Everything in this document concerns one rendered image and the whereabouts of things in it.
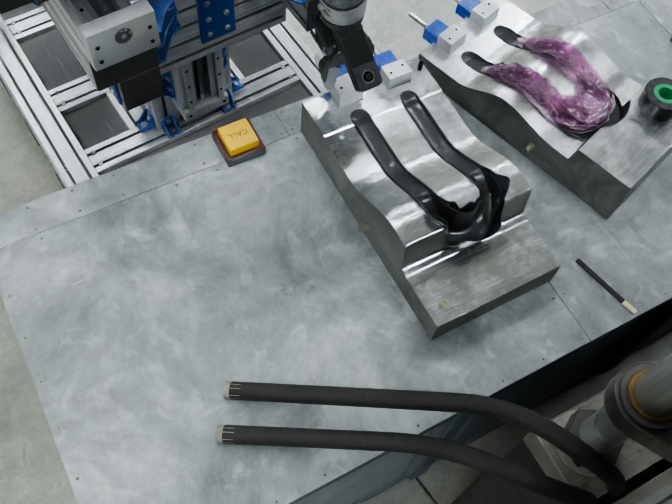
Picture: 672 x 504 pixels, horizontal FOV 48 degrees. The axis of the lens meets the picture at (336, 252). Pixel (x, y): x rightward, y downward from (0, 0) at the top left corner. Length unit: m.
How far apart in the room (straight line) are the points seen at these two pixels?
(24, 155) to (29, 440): 0.91
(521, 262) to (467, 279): 0.11
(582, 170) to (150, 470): 0.93
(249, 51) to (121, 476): 1.55
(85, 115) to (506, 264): 1.43
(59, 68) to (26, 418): 1.04
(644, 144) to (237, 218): 0.77
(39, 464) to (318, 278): 1.06
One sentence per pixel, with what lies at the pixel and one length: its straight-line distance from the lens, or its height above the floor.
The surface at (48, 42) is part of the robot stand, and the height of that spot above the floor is 0.21.
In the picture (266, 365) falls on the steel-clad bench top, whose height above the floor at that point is 0.80.
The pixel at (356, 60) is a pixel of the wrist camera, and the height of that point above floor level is 1.08.
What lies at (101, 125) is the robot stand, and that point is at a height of 0.21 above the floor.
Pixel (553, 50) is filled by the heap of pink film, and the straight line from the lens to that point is 1.61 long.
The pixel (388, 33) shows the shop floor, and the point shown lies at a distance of 2.85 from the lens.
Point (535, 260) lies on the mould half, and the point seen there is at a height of 0.86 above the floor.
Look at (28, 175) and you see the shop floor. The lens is 2.55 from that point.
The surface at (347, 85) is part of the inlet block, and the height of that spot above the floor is 0.94.
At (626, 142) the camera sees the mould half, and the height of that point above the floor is 0.91.
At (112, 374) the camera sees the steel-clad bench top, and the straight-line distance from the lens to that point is 1.32.
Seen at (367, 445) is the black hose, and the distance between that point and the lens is 1.20.
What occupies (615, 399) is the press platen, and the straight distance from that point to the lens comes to 1.13.
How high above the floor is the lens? 2.02
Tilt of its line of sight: 62 degrees down
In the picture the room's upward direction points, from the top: 8 degrees clockwise
